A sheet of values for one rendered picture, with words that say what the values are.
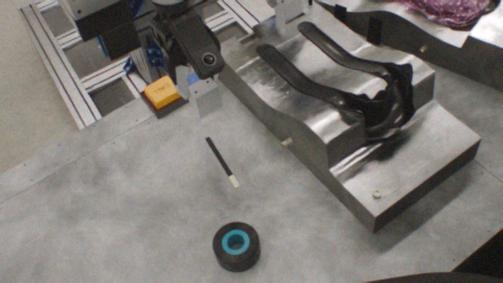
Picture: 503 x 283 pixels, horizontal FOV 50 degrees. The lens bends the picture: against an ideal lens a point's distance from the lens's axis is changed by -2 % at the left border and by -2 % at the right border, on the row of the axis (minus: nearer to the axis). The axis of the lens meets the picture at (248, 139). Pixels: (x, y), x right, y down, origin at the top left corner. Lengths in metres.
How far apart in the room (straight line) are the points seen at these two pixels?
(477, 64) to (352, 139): 0.36
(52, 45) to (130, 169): 1.42
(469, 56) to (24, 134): 1.84
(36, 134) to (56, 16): 0.56
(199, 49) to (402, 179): 0.41
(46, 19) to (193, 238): 1.81
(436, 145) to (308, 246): 0.29
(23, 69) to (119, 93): 0.77
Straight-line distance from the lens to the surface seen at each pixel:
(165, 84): 1.19
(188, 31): 0.87
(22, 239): 1.11
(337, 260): 0.95
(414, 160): 0.99
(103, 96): 2.14
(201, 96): 0.97
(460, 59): 1.21
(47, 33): 2.54
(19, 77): 2.74
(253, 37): 1.21
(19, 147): 2.43
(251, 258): 0.92
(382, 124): 1.02
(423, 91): 1.04
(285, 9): 1.17
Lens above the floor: 1.65
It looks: 51 degrees down
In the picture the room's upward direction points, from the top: 10 degrees counter-clockwise
